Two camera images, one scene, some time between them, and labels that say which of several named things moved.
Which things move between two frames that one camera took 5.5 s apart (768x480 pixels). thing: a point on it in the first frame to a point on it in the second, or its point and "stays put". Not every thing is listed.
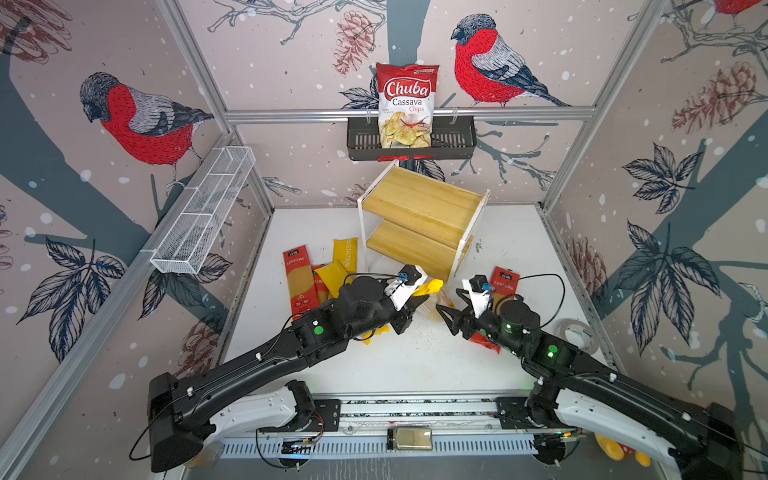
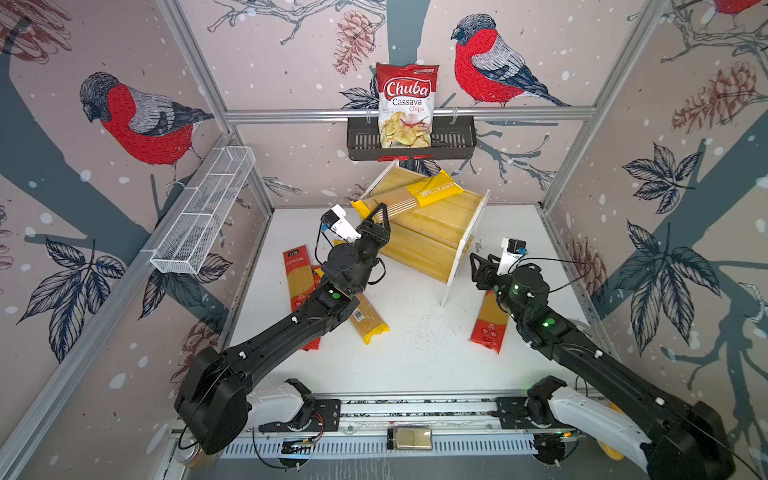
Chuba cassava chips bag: x=406 y=98 stays put
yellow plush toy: x=617 y=451 stays put
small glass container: x=410 y=438 stays put
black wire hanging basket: x=450 y=141 stays put
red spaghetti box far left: x=301 y=286 stays put
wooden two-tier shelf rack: x=419 y=221 stays put
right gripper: x=467 y=317 to x=486 y=273
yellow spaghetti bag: x=430 y=288 to x=413 y=196
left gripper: x=403 y=315 to x=373 y=233
